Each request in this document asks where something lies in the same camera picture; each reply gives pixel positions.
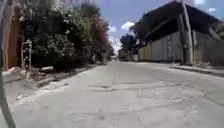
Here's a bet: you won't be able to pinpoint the dark green tree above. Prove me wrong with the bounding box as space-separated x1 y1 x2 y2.
119 33 137 62

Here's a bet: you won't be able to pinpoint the grey concrete road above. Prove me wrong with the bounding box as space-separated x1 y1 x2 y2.
0 60 224 128

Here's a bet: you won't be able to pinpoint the building with dark roof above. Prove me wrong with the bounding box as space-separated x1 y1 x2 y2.
129 0 224 67

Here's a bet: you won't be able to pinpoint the large green bushes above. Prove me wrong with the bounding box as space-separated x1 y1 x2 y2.
17 2 116 72

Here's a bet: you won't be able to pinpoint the leaning wooden pole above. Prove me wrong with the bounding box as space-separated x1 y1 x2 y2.
175 12 187 65

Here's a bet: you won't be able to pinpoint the broken concrete kerb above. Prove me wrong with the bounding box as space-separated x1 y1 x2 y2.
1 62 101 101

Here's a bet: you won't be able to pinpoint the wooden utility pole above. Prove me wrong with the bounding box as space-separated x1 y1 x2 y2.
180 0 195 66

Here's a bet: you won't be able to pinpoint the raised concrete pavement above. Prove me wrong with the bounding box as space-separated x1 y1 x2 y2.
139 60 224 78

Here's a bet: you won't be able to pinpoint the orange brick building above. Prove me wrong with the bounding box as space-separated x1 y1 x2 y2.
0 0 24 71

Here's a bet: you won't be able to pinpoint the white metal frame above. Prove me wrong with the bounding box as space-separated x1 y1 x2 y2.
20 39 33 70

